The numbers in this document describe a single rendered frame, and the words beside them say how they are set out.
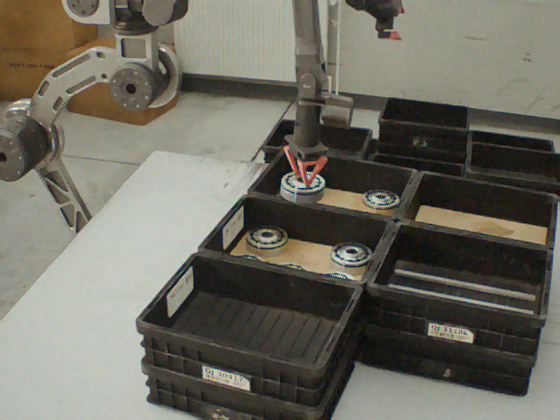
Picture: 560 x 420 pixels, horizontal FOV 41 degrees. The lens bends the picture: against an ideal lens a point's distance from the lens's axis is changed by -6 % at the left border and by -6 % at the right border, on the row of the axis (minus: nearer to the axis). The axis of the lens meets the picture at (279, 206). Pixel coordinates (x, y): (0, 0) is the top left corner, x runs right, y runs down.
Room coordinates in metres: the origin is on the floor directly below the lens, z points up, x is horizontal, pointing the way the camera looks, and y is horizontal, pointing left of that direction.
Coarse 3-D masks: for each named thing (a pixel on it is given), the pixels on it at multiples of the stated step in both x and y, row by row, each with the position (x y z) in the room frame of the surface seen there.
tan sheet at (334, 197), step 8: (280, 192) 2.01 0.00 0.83; (328, 192) 2.01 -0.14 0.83; (336, 192) 2.01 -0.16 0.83; (344, 192) 2.01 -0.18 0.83; (320, 200) 1.96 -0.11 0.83; (328, 200) 1.96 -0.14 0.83; (336, 200) 1.96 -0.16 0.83; (344, 200) 1.96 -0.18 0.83; (352, 200) 1.97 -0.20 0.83; (360, 200) 1.97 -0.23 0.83; (352, 208) 1.92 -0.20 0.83; (360, 208) 1.92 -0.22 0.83
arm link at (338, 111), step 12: (300, 84) 1.65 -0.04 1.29; (312, 84) 1.65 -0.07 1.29; (300, 96) 1.65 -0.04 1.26; (312, 96) 1.64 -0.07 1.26; (324, 96) 1.65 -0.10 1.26; (336, 96) 1.67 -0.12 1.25; (336, 108) 1.64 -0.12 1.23; (348, 108) 1.64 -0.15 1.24; (324, 120) 1.64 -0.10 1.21; (336, 120) 1.63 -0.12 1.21; (348, 120) 1.63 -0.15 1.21
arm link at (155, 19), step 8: (152, 0) 1.76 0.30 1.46; (160, 0) 1.75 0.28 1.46; (168, 0) 1.75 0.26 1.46; (176, 0) 1.74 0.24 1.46; (184, 0) 1.76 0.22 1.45; (144, 8) 1.76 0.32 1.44; (152, 8) 1.76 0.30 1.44; (160, 8) 1.75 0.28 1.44; (168, 8) 1.75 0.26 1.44; (176, 8) 1.76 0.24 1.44; (144, 16) 1.76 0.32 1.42; (152, 16) 1.75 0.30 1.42; (160, 16) 1.75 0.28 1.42; (168, 16) 1.74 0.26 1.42; (152, 24) 1.75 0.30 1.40; (160, 24) 1.74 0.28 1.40
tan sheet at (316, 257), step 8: (288, 240) 1.75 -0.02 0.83; (296, 240) 1.75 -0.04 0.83; (240, 248) 1.71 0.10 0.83; (288, 248) 1.71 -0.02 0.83; (296, 248) 1.71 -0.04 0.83; (304, 248) 1.71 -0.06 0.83; (312, 248) 1.71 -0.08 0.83; (320, 248) 1.71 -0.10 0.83; (328, 248) 1.71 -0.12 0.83; (280, 256) 1.67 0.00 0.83; (288, 256) 1.67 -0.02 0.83; (296, 256) 1.67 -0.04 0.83; (304, 256) 1.67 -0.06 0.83; (312, 256) 1.67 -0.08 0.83; (320, 256) 1.67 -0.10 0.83; (328, 256) 1.67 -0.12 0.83; (304, 264) 1.64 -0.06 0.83; (312, 264) 1.64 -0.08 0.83; (320, 264) 1.64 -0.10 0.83; (328, 264) 1.64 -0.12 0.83; (320, 272) 1.60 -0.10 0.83
